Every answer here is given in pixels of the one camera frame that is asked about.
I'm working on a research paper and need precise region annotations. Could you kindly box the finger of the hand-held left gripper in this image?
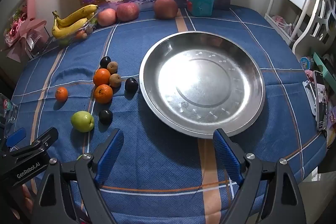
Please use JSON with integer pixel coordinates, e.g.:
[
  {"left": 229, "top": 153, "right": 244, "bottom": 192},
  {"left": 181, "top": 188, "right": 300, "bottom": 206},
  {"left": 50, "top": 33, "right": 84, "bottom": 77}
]
[
  {"left": 0, "top": 128, "right": 27, "bottom": 151},
  {"left": 30, "top": 127, "right": 59, "bottom": 153}
]

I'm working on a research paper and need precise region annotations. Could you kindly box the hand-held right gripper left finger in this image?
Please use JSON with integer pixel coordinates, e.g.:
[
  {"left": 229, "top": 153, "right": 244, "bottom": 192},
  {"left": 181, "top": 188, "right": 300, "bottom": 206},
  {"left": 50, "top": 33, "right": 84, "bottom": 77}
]
[{"left": 31, "top": 128, "right": 125, "bottom": 224}]

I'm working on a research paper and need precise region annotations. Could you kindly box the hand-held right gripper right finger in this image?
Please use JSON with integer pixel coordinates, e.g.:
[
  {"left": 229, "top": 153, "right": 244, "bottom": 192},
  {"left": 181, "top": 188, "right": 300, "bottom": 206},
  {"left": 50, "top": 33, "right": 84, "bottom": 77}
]
[{"left": 213, "top": 128, "right": 307, "bottom": 224}]

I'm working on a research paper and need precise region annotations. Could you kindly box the dark plum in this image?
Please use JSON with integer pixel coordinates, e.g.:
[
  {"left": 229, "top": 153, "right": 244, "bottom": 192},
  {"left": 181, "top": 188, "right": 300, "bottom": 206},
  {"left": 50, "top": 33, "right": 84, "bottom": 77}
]
[
  {"left": 125, "top": 77, "right": 139, "bottom": 93},
  {"left": 99, "top": 110, "right": 113, "bottom": 125},
  {"left": 100, "top": 56, "right": 112, "bottom": 69}
]

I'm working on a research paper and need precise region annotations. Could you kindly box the green apple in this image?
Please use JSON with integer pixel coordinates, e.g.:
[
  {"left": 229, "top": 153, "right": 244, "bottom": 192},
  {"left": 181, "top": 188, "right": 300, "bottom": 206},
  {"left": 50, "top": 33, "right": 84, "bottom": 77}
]
[{"left": 70, "top": 111, "right": 95, "bottom": 133}]

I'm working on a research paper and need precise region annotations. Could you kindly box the small orange tangerine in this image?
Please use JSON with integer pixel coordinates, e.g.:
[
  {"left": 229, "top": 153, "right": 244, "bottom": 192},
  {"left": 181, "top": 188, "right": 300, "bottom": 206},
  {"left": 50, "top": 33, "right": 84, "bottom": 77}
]
[{"left": 55, "top": 87, "right": 69, "bottom": 101}]

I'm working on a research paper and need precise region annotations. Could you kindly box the steel bowl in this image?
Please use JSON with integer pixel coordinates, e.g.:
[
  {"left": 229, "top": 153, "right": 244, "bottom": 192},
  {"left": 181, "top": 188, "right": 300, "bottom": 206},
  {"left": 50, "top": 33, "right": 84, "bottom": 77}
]
[{"left": 139, "top": 31, "right": 265, "bottom": 139}]

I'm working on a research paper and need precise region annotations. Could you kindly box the clear plastic box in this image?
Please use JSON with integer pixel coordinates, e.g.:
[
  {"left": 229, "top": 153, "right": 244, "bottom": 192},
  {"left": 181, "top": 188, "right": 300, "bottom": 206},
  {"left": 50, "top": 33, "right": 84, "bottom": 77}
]
[{"left": 0, "top": 93, "right": 19, "bottom": 130}]

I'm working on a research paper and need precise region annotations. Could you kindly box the blue plaid tablecloth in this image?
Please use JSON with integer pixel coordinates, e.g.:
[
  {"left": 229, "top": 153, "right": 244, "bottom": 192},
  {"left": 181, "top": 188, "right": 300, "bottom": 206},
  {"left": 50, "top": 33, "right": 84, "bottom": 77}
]
[{"left": 10, "top": 5, "right": 328, "bottom": 224}]

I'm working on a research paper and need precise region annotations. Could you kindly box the white phone stand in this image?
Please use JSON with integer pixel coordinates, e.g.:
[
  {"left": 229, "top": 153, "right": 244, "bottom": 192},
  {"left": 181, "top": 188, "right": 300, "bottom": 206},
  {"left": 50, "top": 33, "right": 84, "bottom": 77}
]
[{"left": 303, "top": 80, "right": 318, "bottom": 116}]

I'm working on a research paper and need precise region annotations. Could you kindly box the clear plastic tray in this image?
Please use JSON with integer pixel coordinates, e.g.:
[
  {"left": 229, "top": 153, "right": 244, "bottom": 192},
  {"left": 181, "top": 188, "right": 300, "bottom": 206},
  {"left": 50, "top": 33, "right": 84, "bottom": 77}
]
[{"left": 54, "top": 13, "right": 99, "bottom": 46}]

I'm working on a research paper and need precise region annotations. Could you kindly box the black smartphone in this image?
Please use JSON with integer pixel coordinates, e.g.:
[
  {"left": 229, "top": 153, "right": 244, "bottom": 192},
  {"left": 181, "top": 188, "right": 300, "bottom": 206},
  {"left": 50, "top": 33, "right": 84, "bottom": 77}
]
[{"left": 312, "top": 70, "right": 328, "bottom": 131}]

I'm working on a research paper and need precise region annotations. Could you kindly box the pink flower bouquet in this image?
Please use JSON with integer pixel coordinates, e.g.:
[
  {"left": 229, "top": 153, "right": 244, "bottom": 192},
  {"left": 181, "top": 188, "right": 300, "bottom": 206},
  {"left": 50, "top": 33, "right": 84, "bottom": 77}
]
[{"left": 1, "top": 0, "right": 51, "bottom": 63}]

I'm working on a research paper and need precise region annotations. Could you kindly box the yellow banana bunch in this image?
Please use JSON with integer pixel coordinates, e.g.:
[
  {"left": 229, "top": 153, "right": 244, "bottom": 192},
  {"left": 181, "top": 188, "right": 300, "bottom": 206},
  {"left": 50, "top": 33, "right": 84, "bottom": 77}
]
[{"left": 51, "top": 4, "right": 98, "bottom": 39}]

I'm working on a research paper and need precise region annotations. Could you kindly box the small blue cup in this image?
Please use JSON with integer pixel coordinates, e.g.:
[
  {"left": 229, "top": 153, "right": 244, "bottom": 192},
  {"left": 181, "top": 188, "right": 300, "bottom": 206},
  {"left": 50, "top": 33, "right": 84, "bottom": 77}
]
[{"left": 300, "top": 57, "right": 314, "bottom": 71}]

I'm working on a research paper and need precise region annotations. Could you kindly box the green cardboard box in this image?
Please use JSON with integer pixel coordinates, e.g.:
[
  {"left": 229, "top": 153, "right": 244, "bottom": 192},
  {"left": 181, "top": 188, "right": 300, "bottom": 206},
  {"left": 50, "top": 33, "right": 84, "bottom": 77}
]
[{"left": 312, "top": 52, "right": 336, "bottom": 88}]

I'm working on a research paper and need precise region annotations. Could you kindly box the pale pink apple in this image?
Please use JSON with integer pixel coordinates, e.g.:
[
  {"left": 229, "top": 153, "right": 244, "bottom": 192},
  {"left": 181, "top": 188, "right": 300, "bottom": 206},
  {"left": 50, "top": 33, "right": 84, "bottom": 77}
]
[{"left": 98, "top": 8, "right": 117, "bottom": 27}]

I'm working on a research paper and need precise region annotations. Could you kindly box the teal plastic box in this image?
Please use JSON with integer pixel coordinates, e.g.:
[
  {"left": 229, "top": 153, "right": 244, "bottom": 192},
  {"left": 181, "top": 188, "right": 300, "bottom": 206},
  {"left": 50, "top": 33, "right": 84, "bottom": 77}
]
[{"left": 186, "top": 0, "right": 215, "bottom": 17}]

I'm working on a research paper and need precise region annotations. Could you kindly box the dark red apple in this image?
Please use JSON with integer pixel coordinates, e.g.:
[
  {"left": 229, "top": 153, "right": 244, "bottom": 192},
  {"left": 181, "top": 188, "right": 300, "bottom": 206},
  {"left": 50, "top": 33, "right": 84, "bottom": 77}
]
[{"left": 154, "top": 0, "right": 178, "bottom": 20}]

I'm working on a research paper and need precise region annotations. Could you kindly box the white shelf rack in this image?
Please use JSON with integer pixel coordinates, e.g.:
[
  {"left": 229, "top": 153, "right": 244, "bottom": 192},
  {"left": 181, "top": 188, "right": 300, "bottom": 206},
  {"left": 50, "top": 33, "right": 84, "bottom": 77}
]
[{"left": 264, "top": 0, "right": 336, "bottom": 49}]

